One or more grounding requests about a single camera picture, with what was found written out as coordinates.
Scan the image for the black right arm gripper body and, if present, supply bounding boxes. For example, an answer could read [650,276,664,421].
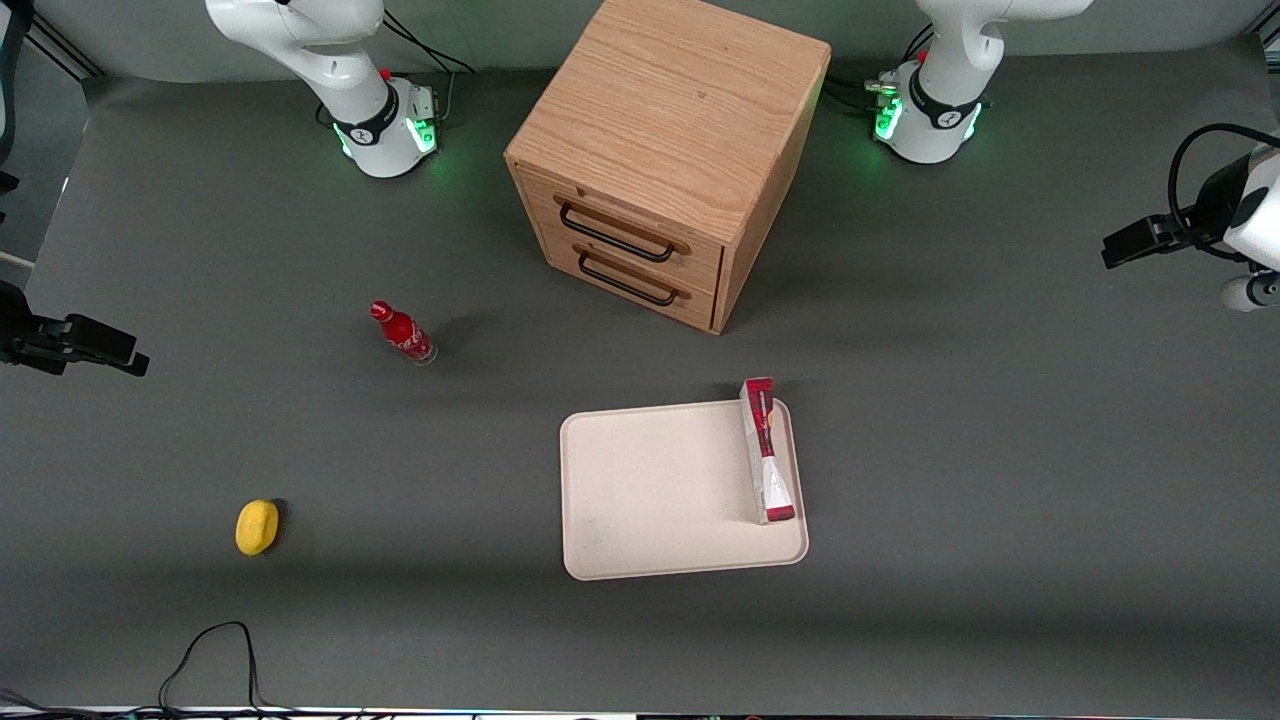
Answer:
[0,280,43,369]

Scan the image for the red tartan cookie box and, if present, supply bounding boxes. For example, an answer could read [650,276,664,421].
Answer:
[739,377,798,526]

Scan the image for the cream rectangular tray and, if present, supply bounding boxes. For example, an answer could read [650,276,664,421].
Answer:
[560,398,809,581]

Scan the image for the yellow lemon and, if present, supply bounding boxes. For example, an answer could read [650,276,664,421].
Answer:
[236,499,281,557]

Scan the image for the red cola bottle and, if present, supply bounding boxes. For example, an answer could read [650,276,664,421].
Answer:
[370,300,438,366]

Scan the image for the wooden drawer front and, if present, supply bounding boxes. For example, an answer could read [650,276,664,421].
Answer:
[520,165,724,293]
[545,228,721,333]

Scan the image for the wooden drawer cabinet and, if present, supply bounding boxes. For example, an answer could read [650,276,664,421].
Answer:
[505,0,831,336]

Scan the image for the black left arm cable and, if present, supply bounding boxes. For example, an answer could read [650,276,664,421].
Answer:
[1166,123,1280,263]

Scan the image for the black hanging strap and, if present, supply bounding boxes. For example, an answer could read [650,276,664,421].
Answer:
[0,0,33,169]

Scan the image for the black frame bar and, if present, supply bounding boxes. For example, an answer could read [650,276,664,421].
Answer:
[25,18,106,81]

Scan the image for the black looped floor cable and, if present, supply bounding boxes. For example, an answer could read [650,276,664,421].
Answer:
[158,621,269,717]

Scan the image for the black left base cable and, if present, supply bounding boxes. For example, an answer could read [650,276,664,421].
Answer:
[820,22,937,117]

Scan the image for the black base cable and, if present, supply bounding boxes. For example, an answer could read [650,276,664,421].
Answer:
[383,8,477,77]
[820,22,937,117]

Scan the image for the black right base cable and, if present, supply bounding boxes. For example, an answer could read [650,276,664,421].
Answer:
[383,8,477,77]

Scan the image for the black drawer handle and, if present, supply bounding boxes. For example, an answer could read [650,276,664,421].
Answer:
[555,195,691,264]
[575,245,691,307]

